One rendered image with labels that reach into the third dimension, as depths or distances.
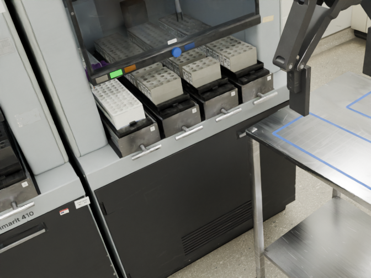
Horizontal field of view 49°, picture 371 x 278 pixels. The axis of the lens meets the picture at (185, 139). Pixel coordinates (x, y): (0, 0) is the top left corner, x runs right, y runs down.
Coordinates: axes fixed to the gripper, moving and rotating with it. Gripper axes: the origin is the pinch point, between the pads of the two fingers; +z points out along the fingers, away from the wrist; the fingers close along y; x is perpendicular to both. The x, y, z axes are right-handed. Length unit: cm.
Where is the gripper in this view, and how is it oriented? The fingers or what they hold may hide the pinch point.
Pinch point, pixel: (337, 85)
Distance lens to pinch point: 59.1
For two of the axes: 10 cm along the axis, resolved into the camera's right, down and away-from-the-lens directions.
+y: 8.6, -3.9, 3.2
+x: -4.9, -4.6, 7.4
